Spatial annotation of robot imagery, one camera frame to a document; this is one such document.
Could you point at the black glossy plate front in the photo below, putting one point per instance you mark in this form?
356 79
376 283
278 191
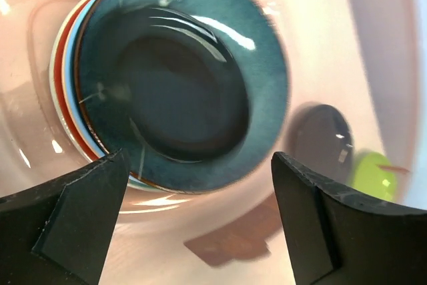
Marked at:
180 84

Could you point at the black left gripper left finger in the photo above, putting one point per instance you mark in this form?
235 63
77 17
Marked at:
59 232

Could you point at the lime green plate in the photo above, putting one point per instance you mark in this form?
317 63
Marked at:
369 176

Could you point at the light blue plastic plate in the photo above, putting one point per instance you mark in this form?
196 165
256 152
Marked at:
88 143

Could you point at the dark teal ceramic plate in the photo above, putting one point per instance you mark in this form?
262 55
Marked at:
244 30

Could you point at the translucent pink plastic bin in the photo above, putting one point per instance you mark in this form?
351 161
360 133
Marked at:
367 58

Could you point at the black plate rear right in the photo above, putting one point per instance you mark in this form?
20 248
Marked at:
320 138

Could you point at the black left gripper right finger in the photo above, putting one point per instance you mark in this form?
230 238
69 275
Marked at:
338 235

